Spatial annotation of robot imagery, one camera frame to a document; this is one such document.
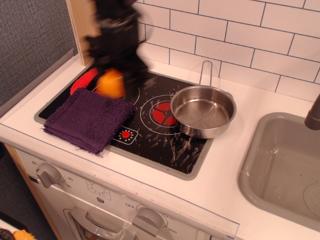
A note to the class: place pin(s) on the orange plush toy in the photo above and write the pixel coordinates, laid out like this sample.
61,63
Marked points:
23,235

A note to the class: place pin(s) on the grey faucet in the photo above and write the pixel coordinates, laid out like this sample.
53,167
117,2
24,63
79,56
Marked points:
312,120

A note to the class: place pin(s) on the wooden side post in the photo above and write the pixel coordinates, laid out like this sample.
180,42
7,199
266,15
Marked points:
82,15

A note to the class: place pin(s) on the grey toy sink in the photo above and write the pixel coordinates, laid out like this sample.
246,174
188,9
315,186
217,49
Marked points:
280,173

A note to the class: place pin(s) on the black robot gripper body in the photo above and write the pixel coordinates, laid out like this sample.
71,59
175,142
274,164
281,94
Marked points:
118,41

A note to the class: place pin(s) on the purple folded towel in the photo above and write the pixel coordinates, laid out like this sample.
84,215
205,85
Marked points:
88,120

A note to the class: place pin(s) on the oven door handle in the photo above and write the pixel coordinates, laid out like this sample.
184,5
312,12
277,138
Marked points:
91,223

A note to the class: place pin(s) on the red handled metal spoon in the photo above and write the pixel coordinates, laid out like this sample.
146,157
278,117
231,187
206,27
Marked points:
84,80

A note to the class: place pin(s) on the stainless steel pot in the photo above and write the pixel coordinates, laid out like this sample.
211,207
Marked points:
203,111

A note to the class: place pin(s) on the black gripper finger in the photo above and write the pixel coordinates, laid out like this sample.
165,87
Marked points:
142,79
102,64

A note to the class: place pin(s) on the grey timer knob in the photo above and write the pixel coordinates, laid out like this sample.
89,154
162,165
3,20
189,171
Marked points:
48,175

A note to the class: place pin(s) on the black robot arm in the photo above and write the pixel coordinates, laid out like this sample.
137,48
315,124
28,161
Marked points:
115,9

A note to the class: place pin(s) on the grey oven knob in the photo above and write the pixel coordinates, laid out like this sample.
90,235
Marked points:
148,221

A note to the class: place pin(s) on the black toy stovetop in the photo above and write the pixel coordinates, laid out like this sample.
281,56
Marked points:
150,135

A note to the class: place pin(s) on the orange toy half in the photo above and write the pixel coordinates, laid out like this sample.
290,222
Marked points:
111,84

